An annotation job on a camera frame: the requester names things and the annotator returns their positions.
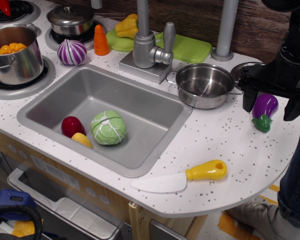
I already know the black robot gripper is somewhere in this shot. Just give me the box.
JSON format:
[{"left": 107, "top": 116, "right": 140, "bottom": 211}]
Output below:
[{"left": 238, "top": 44, "right": 300, "bottom": 122}]

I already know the purple toy eggplant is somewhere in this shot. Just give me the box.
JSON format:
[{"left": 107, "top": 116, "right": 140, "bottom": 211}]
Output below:
[{"left": 252, "top": 93, "right": 279, "bottom": 133}]

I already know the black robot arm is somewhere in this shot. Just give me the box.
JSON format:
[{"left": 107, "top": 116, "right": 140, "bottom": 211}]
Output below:
[{"left": 238, "top": 0, "right": 300, "bottom": 121}]

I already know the steel pot lid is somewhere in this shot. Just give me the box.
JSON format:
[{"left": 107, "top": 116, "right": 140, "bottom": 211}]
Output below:
[{"left": 230, "top": 62, "right": 265, "bottom": 90}]

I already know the small steel pan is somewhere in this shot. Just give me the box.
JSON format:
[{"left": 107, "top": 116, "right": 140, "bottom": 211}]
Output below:
[{"left": 164, "top": 63, "right": 243, "bottom": 110}]

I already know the lidded steel pot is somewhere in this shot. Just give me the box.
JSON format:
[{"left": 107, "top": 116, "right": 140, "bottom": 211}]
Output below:
[{"left": 46, "top": 4, "right": 127, "bottom": 38}]

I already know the tall steel pot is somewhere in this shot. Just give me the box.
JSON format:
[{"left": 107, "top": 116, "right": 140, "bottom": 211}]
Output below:
[{"left": 0, "top": 23, "right": 45, "bottom": 85}]

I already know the grey support pole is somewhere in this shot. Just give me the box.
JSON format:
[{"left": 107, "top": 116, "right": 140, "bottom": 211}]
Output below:
[{"left": 211, "top": 0, "right": 239, "bottom": 62}]

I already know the green cutting board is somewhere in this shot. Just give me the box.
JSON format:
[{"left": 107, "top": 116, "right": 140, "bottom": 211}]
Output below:
[{"left": 106, "top": 29, "right": 213, "bottom": 64}]

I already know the blue jeans leg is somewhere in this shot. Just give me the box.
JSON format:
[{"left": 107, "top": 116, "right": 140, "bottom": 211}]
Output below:
[{"left": 278, "top": 136, "right": 300, "bottom": 228}]

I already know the grey sneaker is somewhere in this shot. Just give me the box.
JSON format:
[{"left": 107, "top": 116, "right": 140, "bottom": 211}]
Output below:
[{"left": 226, "top": 198, "right": 286, "bottom": 240}]

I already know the grey toy sink basin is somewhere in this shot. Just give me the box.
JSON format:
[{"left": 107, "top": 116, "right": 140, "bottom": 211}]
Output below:
[{"left": 17, "top": 64, "right": 193, "bottom": 178}]

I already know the grey toy faucet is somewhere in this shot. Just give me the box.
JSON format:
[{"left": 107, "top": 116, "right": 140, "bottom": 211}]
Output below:
[{"left": 119, "top": 0, "right": 176, "bottom": 84}]

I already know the yellow toy bell pepper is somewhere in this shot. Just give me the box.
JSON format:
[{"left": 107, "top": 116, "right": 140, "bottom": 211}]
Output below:
[{"left": 114, "top": 13, "right": 139, "bottom": 39}]

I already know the green toy cabbage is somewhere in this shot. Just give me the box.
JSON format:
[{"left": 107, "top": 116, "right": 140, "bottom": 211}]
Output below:
[{"left": 90, "top": 110, "right": 127, "bottom": 146}]

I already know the orange toy carrot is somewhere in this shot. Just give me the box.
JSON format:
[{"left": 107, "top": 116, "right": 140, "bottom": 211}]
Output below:
[{"left": 93, "top": 24, "right": 110, "bottom": 56}]

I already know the yellow toy corn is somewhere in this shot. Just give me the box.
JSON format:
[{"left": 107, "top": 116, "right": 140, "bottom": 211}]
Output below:
[{"left": 71, "top": 132, "right": 93, "bottom": 149}]

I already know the red toy apple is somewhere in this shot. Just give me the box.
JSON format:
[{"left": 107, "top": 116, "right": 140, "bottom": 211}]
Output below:
[{"left": 61, "top": 116, "right": 86, "bottom": 138}]

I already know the purple striped toy onion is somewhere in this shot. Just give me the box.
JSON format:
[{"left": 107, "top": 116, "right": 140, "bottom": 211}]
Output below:
[{"left": 57, "top": 39, "right": 87, "bottom": 66}]

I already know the back right stove burner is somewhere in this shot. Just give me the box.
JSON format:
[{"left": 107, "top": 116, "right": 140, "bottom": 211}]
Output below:
[{"left": 44, "top": 15, "right": 108, "bottom": 53}]

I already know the stove burner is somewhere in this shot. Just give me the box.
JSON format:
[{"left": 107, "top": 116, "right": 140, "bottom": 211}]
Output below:
[
  {"left": 0, "top": 0, "right": 41, "bottom": 27},
  {"left": 44, "top": 15, "right": 108, "bottom": 53},
  {"left": 0, "top": 56, "right": 56, "bottom": 100}
]

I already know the orange toy pumpkin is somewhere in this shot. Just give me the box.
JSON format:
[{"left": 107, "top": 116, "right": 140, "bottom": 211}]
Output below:
[{"left": 0, "top": 42, "right": 27, "bottom": 55}]

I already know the back left stove burner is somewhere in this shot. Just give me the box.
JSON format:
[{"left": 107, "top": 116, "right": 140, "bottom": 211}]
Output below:
[{"left": 0, "top": 0, "right": 41, "bottom": 27}]

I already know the front left stove burner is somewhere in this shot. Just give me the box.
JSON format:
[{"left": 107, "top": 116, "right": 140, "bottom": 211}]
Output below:
[{"left": 0, "top": 56, "right": 56, "bottom": 100}]

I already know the red toy chili pepper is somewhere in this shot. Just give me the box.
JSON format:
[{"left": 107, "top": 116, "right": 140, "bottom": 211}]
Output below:
[{"left": 0, "top": 0, "right": 12, "bottom": 17}]

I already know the blue clamp tool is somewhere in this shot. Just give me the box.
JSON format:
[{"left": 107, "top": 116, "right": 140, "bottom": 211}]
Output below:
[{"left": 0, "top": 189, "right": 37, "bottom": 221}]

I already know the toy knife yellow handle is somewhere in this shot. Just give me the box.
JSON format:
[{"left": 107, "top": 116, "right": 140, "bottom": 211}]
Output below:
[{"left": 130, "top": 159, "right": 228, "bottom": 194}]

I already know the silver oven door handle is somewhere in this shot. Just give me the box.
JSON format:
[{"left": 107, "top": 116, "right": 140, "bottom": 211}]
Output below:
[{"left": 7, "top": 168, "right": 124, "bottom": 240}]

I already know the black hose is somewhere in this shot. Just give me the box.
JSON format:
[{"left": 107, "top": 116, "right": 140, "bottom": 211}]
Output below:
[{"left": 0, "top": 204, "right": 44, "bottom": 240}]

